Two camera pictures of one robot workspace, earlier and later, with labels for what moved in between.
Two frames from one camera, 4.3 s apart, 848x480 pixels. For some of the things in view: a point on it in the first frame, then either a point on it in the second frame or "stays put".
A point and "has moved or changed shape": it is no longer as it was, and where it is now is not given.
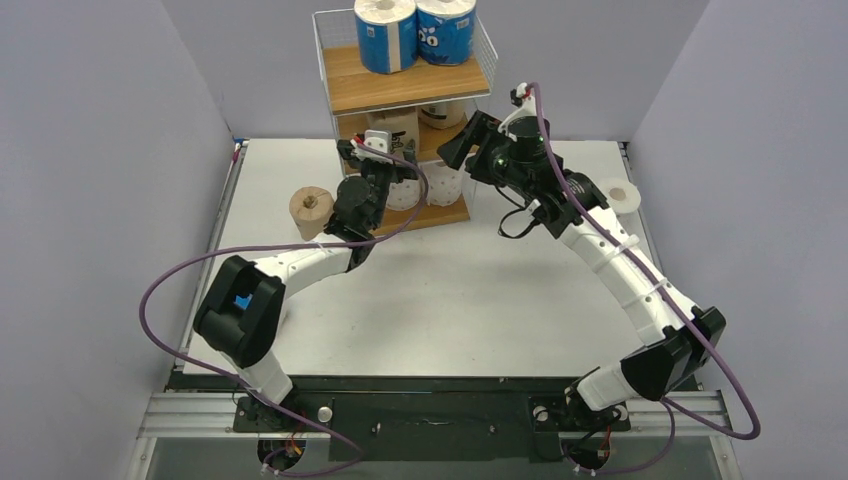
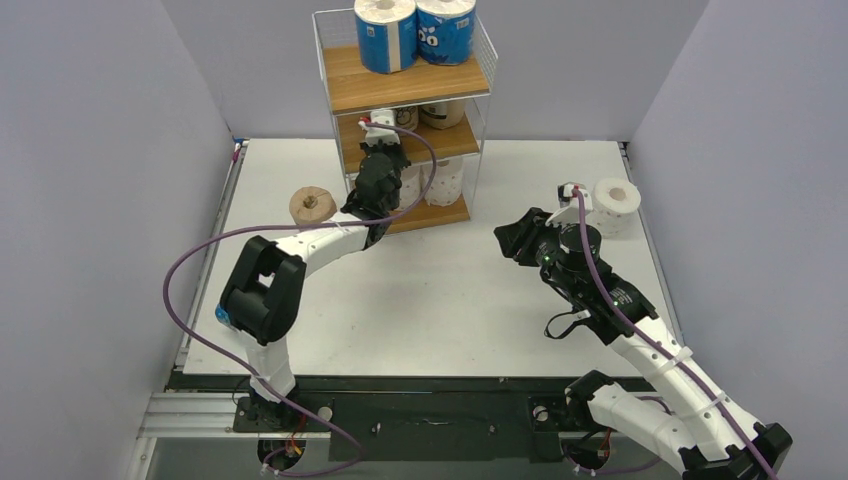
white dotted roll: [404, 195] stays put
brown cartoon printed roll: [403, 127] has moved or changed shape
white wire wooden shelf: [422, 103] stays put
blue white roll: [445, 30] stays put
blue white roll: [387, 35] stays put
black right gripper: [479, 155] → [530, 237]
